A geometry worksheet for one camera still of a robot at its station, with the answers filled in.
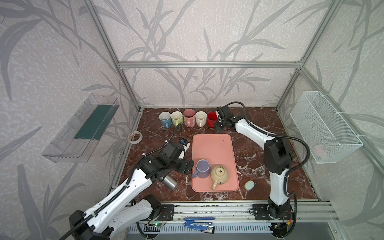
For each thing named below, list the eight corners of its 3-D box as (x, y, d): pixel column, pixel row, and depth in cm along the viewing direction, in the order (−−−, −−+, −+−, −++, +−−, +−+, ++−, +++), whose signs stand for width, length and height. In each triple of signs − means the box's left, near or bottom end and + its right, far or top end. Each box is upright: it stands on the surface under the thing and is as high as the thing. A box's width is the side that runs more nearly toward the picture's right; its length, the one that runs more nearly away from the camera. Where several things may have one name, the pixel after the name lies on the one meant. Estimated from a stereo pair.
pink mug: (183, 132, 108) (182, 122, 99) (185, 118, 116) (183, 108, 108) (195, 132, 108) (194, 122, 99) (195, 118, 116) (195, 108, 108)
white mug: (195, 131, 109) (195, 122, 101) (195, 119, 115) (195, 111, 108) (206, 131, 109) (207, 122, 101) (206, 120, 116) (207, 111, 108)
